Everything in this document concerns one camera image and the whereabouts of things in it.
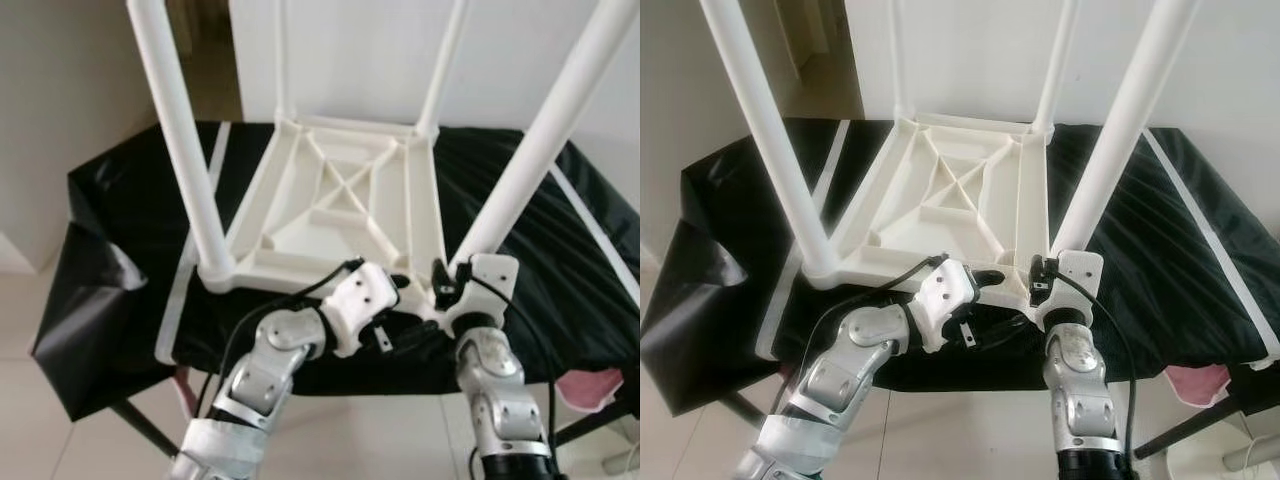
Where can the black metal stand leg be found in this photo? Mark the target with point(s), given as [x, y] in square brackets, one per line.
[145, 430]
[600, 420]
[742, 405]
[1195, 425]

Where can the pink cloth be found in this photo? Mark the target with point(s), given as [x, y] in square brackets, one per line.
[1198, 383]
[187, 390]
[590, 388]

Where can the white plastic table leg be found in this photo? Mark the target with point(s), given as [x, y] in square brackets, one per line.
[900, 60]
[770, 140]
[282, 60]
[180, 140]
[550, 130]
[1130, 120]
[442, 65]
[1057, 65]

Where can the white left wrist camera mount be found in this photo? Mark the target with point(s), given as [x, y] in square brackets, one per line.
[358, 305]
[942, 300]

